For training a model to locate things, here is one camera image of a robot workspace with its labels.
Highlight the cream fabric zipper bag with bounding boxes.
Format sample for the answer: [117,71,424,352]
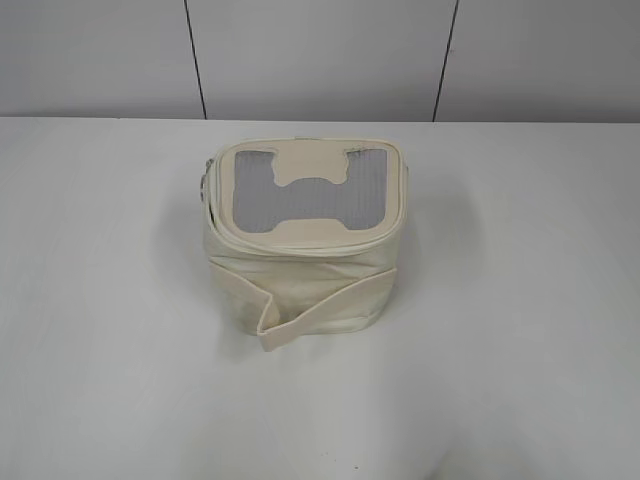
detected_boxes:
[200,138,408,351]

